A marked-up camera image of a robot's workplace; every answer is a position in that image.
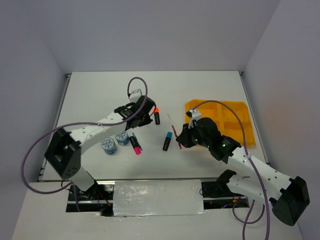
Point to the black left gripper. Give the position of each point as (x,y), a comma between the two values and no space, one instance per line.
(147,121)

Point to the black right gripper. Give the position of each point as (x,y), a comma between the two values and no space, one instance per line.
(184,137)

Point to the red pen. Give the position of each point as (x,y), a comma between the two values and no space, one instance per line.
(176,135)

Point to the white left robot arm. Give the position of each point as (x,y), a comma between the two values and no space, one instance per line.
(66,147)

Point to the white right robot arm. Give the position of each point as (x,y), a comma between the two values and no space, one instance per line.
(247,175)

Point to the orange cap highlighter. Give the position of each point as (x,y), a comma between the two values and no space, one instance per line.
(157,116)

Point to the blue pen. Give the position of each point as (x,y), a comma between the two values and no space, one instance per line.
(140,147)

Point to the yellow compartment tray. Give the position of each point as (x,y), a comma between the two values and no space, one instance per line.
(225,120)

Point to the pink cap highlighter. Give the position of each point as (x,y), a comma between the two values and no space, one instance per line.
(135,145)

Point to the blue cap highlighter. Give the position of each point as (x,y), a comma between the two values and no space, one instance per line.
(167,141)

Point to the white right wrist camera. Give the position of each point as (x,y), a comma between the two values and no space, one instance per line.
(194,115)

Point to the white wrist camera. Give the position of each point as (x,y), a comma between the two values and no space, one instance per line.
(194,115)
(135,95)

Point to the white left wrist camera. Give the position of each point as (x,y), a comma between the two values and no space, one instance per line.
(135,95)

